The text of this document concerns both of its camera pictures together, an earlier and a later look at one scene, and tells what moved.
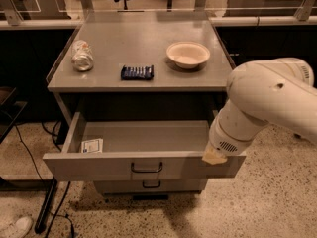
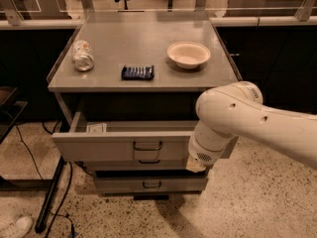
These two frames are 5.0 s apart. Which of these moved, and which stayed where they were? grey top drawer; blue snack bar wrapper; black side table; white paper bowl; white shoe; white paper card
Moved: white paper card; grey top drawer
Stayed: white paper bowl; blue snack bar wrapper; black side table; white shoe
